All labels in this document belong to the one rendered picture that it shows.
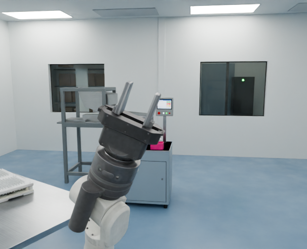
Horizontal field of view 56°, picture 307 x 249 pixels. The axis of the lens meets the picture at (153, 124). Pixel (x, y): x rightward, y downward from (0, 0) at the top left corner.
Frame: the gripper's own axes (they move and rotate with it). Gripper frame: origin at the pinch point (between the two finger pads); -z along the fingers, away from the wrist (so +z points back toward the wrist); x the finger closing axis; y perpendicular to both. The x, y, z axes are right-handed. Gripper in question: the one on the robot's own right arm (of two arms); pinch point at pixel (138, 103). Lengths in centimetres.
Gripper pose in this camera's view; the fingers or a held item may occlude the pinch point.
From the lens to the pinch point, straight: 51.6
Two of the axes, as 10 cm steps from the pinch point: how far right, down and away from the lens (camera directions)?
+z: -3.5, 8.8, 3.3
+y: 1.9, -2.7, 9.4
